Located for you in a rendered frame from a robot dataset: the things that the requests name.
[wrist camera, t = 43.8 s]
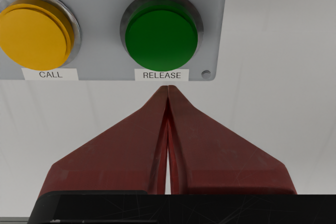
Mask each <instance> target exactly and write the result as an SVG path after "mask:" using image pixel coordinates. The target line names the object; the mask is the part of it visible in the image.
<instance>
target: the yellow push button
mask: <svg viewBox="0 0 336 224"><path fill-rule="evenodd" d="M74 39H75V38H74V32H73V29H72V26H71V24H70V22H69V21H68V19H67V18H66V17H65V15H64V14H63V13H62V12H61V11H60V10H58V9H57V8H56V7H54V6H53V5H51V4H49V3H47V2H45V1H42V0H17V1H15V2H13V3H11V4H10V5H9V6H8V7H6V8H5V9H4V10H3V11H2V12H1V13H0V47H1V49H2V50H3V51H4V52H5V54H6V55H7V56H8V57H9V58H10V59H12V60H13V61H14V62H16V63H17V64H19V65H21V66H23V67H25V68H28V69H31V70H36V71H49V70H53V69H56V68H58V67H59V66H61V65H62V64H63V63H64V62H65V61H66V60H67V59H68V57H69V55H70V53H71V51H72V49H73V46H74Z"/></svg>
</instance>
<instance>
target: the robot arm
mask: <svg viewBox="0 0 336 224"><path fill-rule="evenodd" d="M167 159H169V175H170V192H171V194H165V192H166V176H167ZM27 224H336V194H297V191H296V189H295V186H294V184H293V181H292V179H291V177H290V174H289V172H288V170H287V168H286V166H285V165H284V164H283V163H282V162H281V161H279V160H277V159H276V158H274V157H273V156H271V155H270V154H268V153H266V152H265V151H263V150H262V149H260V148H258V147H257V146H255V145H254V144H252V143H251V142H249V141H247V140H246V139H244V138H243V137H241V136H239V135H238V134H236V133H235V132H233V131H232V130H230V129H228V128H227V127H225V126H224V125H222V124H221V123H219V122H217V121H216V120H214V119H213V118H211V117H209V116H208V115H206V114H205V113H203V112H202V111H200V110H198V109H197V108H196V107H194V106H193V105H192V104H191V103H190V101H189V100H188V99H187V98H186V97H185V96H184V95H183V94H182V92H181V91H180V90H179V89H178V88H177V87H176V86H175V85H168V86H167V85H162V86H160V87H159V88H158V89H157V91H156V92H155V93H154V94H153V95H152V96H151V97H150V99H149V100H148V101H147V102H146V103H145V104H144V105H143V106H142V107H141V108H140V109H138V110H137V111H135V112H134V113H132V114H131V115H129V116H127V117H126V118H124V119H123V120H121V121H120V122H118V123H116V124H115V125H113V126H112V127H110V128H109V129H107V130H105V131H104V132H102V133H101V134H99V135H98V136H96V137H94V138H93V139H91V140H90V141H88V142H87V143H85V144H83V145H82V146H80V147H79V148H77V149H76V150H74V151H72V152H71V153H69V154H68V155H66V156H65V157H63V158H61V159H60V160H58V161H57V162H55V163H54V164H53V165H52V166H51V168H50V169H49V171H48V173H47V175H46V178H45V180H44V183H43V185H42V188H41V190H40V192H39V195H38V197H37V200H36V202H35V205H34V207H33V210H32V212H31V214H30V217H29V219H28V222H27Z"/></svg>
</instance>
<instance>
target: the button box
mask: <svg viewBox="0 0 336 224"><path fill-rule="evenodd" d="M15 1H17V0H0V13H1V12H2V11H3V10H4V9H5V8H6V7H8V6H9V5H10V4H12V3H13V2H15ZM41 1H44V2H47V3H49V4H51V5H53V6H54V7H56V8H57V9H58V10H59V11H61V12H62V13H63V14H64V16H65V17H66V18H67V19H68V21H69V23H70V25H71V27H72V30H73V33H74V45H73V48H72V50H71V52H70V54H69V56H68V58H67V60H66V61H65V62H64V63H63V64H62V65H61V66H59V67H57V68H55V69H52V70H45V71H40V70H33V69H29V68H26V67H24V66H21V65H19V64H18V63H16V62H14V61H13V60H12V59H11V58H9V57H8V56H7V55H6V54H5V52H4V51H3V50H2V48H1V47H0V80H44V81H213V80H214V79H215V77H216V72H217V64H218V56H219V48H220V40H221V32H222V24H223V16H224V8H225V0H168V1H172V2H175V3H178V4H180V5H181V6H183V7H184V8H185V9H186V10H188V12H189V13H190V14H191V15H192V17H193V19H194V22H195V24H196V30H197V35H198V42H197V47H196V50H195V53H194V54H193V56H192V57H191V59H190V60H189V61H188V62H187V63H186V64H184V65H183V66H181V67H179V68H177V69H174V70H171V71H153V70H149V69H147V68H144V67H143V66H141V65H139V64H138V63H137V62H136V61H135V60H134V59H133V58H132V57H131V56H130V54H129V52H128V50H127V47H126V42H125V34H126V29H127V25H128V22H129V19H130V17H131V15H132V14H133V13H134V11H135V10H136V9H137V8H139V7H140V6H142V5H143V4H145V3H147V2H150V1H154V0H41Z"/></svg>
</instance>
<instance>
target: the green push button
mask: <svg viewBox="0 0 336 224"><path fill-rule="evenodd" d="M125 44H126V48H127V51H128V52H129V54H130V56H131V57H132V58H133V59H134V60H135V61H136V62H137V63H138V64H139V65H141V66H142V67H144V68H146V69H148V70H151V71H156V72H168V71H172V70H175V69H178V68H180V67H182V66H183V65H184V64H186V63H187V62H188V61H189V60H190V59H191V58H192V56H193V55H194V53H195V51H196V48H197V45H198V33H197V27H196V23H195V21H194V19H193V17H192V15H191V14H190V13H189V11H188V10H187V9H185V8H184V7H183V6H181V5H180V4H178V3H176V2H174V1H170V0H153V1H149V2H147V3H144V4H143V5H141V6H140V7H139V8H137V9H136V10H135V11H134V13H133V14H132V15H131V17H130V19H129V21H128V24H127V27H126V32H125Z"/></svg>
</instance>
